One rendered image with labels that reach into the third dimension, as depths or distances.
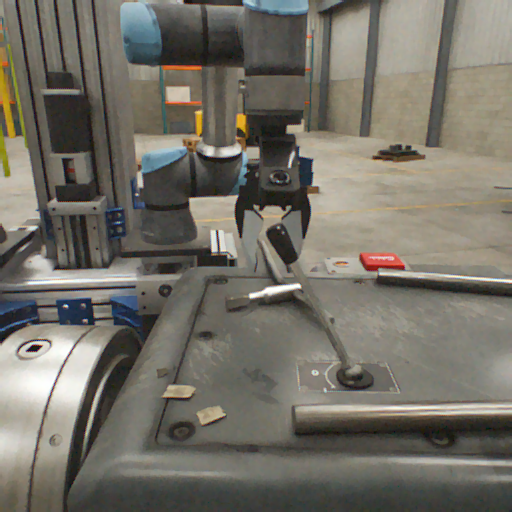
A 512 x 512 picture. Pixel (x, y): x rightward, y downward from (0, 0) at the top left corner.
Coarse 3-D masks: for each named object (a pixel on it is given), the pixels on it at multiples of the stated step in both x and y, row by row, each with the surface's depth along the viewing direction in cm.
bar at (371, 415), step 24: (312, 408) 35; (336, 408) 35; (360, 408) 35; (384, 408) 35; (408, 408) 35; (432, 408) 35; (456, 408) 36; (480, 408) 36; (504, 408) 36; (312, 432) 35; (336, 432) 35
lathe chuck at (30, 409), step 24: (24, 336) 54; (48, 336) 54; (72, 336) 54; (0, 360) 50; (24, 360) 50; (48, 360) 50; (0, 384) 47; (24, 384) 47; (48, 384) 47; (0, 408) 46; (24, 408) 46; (0, 432) 44; (24, 432) 44; (0, 456) 44; (24, 456) 43; (0, 480) 43; (24, 480) 43; (0, 504) 43; (24, 504) 43
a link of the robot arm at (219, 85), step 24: (192, 0) 88; (216, 0) 88; (240, 0) 89; (216, 72) 98; (216, 96) 101; (216, 120) 104; (216, 144) 108; (216, 168) 110; (240, 168) 112; (216, 192) 114
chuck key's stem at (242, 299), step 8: (264, 288) 58; (272, 288) 58; (280, 288) 58; (288, 288) 58; (296, 288) 59; (232, 296) 56; (240, 296) 56; (248, 296) 57; (256, 296) 57; (264, 296) 57; (272, 296) 57; (280, 296) 58; (288, 296) 58; (232, 304) 56; (240, 304) 56; (248, 304) 57
